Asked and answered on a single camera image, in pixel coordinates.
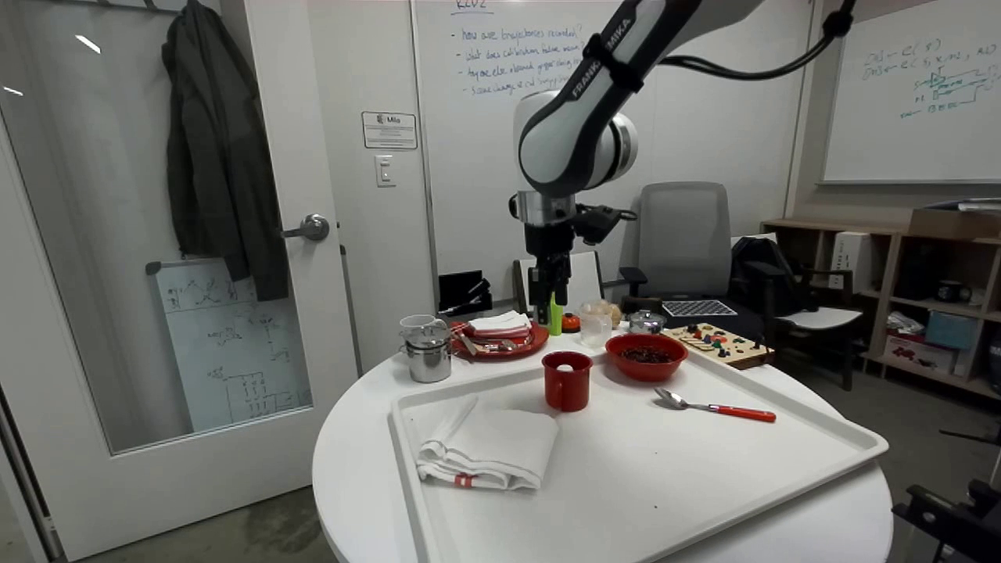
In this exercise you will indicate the white plastic serving tray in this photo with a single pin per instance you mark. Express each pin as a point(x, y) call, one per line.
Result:
point(641, 483)

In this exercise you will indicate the silver door handle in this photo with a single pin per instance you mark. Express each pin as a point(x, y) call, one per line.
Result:
point(314, 227)

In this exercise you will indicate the folded white cloth napkin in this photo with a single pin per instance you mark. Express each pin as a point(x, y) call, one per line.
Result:
point(491, 447)

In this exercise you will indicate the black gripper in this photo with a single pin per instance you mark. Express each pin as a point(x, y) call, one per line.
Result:
point(553, 267)

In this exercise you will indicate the spoon with red handle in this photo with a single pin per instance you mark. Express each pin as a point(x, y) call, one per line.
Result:
point(677, 400)

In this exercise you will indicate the clear glass measuring cup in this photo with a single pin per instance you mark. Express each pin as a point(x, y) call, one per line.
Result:
point(414, 325)

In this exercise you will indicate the black box on floor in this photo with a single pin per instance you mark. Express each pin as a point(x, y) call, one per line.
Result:
point(463, 292)

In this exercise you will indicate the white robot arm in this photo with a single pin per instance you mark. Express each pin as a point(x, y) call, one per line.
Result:
point(572, 140)

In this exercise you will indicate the red bowl with beans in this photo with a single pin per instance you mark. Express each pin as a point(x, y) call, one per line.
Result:
point(645, 358)

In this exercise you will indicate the wooden busy board toy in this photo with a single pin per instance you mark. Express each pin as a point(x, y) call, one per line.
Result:
point(720, 342)

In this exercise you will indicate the green squeeze bottle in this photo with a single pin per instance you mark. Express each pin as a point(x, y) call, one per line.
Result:
point(556, 318)

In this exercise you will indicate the wall notice sign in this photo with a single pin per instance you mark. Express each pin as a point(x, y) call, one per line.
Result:
point(388, 129)

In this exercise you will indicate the grey office chair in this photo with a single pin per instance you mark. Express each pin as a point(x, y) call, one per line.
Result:
point(680, 245)

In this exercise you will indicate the wooden shelf unit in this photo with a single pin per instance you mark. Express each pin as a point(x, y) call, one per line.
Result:
point(931, 288)

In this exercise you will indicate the small whiteboard leaning on door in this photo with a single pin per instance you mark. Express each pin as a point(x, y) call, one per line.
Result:
point(240, 358)

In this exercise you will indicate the clear plastic cup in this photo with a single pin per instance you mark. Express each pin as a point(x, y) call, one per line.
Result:
point(598, 320)

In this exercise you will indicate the stainless steel canister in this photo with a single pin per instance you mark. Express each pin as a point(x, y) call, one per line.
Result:
point(430, 350)

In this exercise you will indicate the red plate with items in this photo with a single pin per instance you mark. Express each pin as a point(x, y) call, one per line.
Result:
point(497, 344)

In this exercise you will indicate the red enamel cup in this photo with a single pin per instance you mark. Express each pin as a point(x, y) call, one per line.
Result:
point(568, 392)

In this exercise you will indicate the small metal lidded pot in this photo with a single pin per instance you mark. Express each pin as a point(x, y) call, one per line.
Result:
point(645, 323)

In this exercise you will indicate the dark jacket on door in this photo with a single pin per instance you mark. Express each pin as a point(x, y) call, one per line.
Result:
point(217, 156)

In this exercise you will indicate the large wall whiteboard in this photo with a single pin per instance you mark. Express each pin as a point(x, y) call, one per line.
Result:
point(919, 96)

